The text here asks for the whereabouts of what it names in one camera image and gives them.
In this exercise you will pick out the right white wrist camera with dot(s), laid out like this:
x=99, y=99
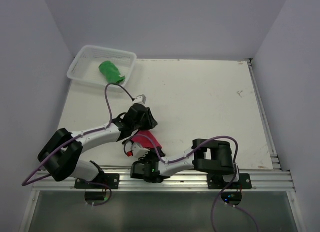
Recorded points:
x=137, y=151

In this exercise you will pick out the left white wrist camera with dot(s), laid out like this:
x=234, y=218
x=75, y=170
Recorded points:
x=140, y=99

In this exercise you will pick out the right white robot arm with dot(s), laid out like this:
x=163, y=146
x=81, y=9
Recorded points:
x=214, y=158

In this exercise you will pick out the green microfiber towel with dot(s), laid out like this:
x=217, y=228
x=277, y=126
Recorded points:
x=111, y=73

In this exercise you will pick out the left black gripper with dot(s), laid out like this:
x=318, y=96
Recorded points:
x=151, y=122

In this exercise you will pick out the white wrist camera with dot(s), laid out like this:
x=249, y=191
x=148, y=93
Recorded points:
x=137, y=151
x=140, y=99

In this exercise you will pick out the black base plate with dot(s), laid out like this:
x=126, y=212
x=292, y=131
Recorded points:
x=217, y=182
x=112, y=180

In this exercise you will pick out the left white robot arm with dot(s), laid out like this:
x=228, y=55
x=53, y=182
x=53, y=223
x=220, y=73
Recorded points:
x=61, y=155

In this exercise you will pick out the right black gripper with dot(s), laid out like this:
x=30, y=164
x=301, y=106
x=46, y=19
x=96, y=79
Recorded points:
x=144, y=161

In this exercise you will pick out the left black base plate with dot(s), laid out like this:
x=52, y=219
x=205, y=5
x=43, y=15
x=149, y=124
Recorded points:
x=112, y=180

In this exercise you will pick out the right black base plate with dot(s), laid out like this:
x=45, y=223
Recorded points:
x=217, y=182

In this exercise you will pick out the white plastic basket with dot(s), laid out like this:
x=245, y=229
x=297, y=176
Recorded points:
x=98, y=66

